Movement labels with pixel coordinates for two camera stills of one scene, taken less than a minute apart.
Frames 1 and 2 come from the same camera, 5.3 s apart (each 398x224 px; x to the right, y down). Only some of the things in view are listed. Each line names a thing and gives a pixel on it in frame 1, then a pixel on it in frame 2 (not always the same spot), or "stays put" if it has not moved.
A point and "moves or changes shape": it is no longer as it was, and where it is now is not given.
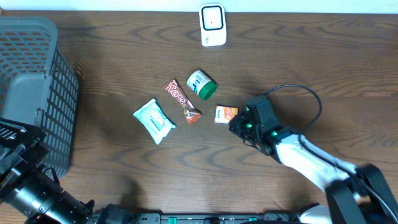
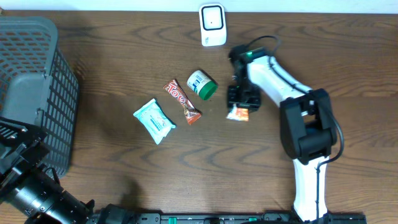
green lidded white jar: x=202 y=83 stays put
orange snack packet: x=223 y=114 moves or changes shape
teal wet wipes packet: x=155 y=121 stays put
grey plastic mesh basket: x=38 y=85 stays put
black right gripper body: x=242 y=126 to x=245 y=93
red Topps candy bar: x=191 y=112 stays put
